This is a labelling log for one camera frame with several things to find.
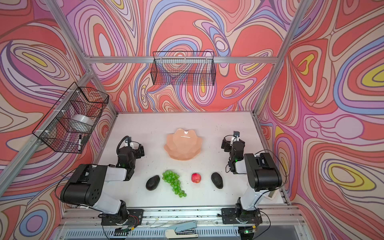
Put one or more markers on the dark avocado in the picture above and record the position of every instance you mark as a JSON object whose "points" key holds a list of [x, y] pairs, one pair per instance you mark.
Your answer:
{"points": [[217, 180], [153, 183]]}

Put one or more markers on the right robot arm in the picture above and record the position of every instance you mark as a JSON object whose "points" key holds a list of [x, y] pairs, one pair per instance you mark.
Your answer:
{"points": [[263, 177]]}

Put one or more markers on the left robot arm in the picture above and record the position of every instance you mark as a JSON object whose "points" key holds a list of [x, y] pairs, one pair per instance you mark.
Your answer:
{"points": [[85, 187]]}

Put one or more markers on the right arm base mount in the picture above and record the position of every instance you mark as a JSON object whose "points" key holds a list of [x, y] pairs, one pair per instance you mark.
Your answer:
{"points": [[231, 216]]}

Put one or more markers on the side wire basket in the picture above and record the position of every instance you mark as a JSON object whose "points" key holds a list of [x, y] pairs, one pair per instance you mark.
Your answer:
{"points": [[61, 133]]}

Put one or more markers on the back wire basket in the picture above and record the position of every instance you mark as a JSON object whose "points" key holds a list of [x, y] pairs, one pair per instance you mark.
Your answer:
{"points": [[183, 68]]}

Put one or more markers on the pink lotus fruit bowl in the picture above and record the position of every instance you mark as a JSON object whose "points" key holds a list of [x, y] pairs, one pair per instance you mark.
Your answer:
{"points": [[183, 145]]}

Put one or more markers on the silver tape roll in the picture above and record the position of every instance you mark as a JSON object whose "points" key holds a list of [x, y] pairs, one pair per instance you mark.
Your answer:
{"points": [[83, 119]]}

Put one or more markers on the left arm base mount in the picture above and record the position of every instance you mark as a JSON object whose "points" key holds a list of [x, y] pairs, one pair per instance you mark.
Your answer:
{"points": [[132, 217]]}

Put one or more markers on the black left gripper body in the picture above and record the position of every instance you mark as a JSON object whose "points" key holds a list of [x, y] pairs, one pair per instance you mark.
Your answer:
{"points": [[137, 150]]}

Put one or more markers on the red apple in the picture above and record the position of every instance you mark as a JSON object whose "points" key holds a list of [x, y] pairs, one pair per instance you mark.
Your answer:
{"points": [[196, 178]]}

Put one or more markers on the white calculator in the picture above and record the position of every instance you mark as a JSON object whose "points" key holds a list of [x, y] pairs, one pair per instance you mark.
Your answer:
{"points": [[271, 195]]}

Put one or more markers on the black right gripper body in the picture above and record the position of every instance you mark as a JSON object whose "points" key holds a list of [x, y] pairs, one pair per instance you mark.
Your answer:
{"points": [[227, 144]]}

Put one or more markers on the green grape bunch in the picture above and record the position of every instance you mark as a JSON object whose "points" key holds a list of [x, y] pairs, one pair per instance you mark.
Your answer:
{"points": [[173, 179]]}

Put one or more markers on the black marker pen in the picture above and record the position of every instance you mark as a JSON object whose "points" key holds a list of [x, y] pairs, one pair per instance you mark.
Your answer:
{"points": [[80, 143]]}

